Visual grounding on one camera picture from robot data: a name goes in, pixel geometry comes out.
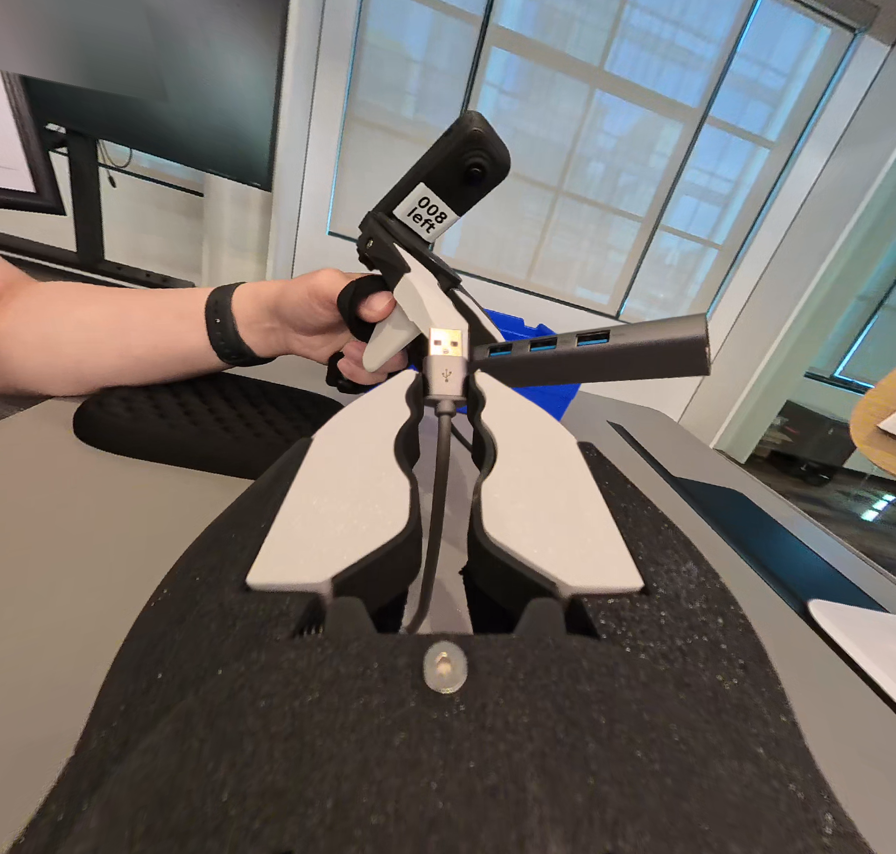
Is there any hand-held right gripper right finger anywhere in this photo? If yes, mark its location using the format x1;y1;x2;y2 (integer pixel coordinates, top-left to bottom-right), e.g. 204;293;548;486
468;371;645;599

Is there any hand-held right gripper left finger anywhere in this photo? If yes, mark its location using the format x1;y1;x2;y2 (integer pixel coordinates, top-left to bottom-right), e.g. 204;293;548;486
245;369;424;599

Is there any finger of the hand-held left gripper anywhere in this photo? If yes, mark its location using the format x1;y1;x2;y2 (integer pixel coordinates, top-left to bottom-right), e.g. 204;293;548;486
394;247;485;351
455;290;506;346

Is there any grey usb cable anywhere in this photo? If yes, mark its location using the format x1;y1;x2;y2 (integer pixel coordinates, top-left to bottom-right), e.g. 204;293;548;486
402;325;470;636

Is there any blue plastic bin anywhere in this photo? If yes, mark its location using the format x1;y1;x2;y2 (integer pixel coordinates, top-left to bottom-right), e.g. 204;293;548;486
482;309;583;422

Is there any dark grey usb hub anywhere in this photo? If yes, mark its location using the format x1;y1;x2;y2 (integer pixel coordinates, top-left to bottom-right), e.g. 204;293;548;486
468;312;711;389

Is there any person's left forearm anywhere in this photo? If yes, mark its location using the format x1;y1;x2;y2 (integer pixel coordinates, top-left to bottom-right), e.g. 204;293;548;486
0;259;242;396

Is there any person's left hand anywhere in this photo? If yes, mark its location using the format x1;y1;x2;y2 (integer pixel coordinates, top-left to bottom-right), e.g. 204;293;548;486
241;269;421;386

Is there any large gridded window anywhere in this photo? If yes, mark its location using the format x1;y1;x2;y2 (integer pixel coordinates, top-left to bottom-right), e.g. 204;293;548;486
328;0;879;326

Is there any black textured cushion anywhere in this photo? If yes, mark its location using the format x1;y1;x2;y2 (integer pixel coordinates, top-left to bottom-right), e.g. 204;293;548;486
73;371;347;482

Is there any black wristband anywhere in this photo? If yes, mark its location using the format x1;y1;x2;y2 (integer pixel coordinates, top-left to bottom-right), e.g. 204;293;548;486
204;281;275;368

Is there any large dark display screen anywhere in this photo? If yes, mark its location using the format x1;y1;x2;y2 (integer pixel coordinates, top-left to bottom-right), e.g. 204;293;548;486
21;0;294;193

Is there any black low cabinet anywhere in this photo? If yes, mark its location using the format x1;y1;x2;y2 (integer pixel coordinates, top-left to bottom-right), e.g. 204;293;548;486
759;399;858;487

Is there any white stand with wooden board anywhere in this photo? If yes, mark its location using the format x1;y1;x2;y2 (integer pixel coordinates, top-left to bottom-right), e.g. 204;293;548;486
808;369;896;704

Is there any black display stand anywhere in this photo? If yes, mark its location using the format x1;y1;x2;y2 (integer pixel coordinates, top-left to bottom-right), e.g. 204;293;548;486
45;122;197;288

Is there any narrow side window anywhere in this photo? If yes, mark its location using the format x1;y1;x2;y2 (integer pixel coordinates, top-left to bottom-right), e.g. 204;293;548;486
805;259;896;393

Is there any dark framed whiteboard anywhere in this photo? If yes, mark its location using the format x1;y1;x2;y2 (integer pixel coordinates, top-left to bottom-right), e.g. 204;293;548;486
0;71;69;219

